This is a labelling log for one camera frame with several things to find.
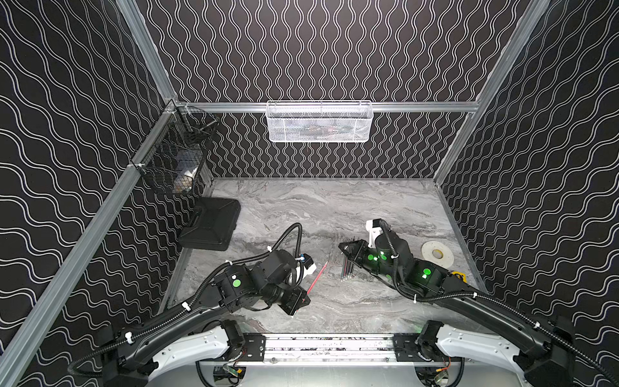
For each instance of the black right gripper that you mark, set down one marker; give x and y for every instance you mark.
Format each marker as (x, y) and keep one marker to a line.
(360, 247)

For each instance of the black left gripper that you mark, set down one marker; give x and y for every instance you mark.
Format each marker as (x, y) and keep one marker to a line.
(292, 297)

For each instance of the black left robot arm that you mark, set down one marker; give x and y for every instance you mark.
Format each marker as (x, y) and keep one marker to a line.
(131, 355)

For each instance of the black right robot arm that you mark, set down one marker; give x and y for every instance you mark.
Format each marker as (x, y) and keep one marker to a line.
(540, 351)

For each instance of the white tape roll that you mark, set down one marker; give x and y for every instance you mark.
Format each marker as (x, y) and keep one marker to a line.
(438, 253)

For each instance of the black plastic case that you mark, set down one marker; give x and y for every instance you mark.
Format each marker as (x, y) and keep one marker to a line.
(212, 224)

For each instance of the yellow tape measure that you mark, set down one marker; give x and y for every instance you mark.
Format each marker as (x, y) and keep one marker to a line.
(460, 276)

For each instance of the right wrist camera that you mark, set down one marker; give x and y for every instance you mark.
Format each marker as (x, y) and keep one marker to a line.
(374, 229)

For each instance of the white wire basket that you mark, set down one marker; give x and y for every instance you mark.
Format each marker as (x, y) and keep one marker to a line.
(350, 126)

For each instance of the aluminium back rail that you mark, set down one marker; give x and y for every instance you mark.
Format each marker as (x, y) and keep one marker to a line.
(380, 107)

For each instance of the black wire basket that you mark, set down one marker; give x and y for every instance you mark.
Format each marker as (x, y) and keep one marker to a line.
(176, 163)

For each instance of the aluminium left side rail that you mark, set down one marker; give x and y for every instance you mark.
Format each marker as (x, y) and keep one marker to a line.
(29, 337)

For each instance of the aluminium corner post right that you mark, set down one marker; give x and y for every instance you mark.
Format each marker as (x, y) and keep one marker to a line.
(520, 36)

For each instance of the aluminium corner post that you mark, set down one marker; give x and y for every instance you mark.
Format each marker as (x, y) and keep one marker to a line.
(144, 42)
(520, 36)

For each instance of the aluminium corner post left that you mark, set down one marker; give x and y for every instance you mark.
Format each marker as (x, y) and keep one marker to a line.
(144, 42)

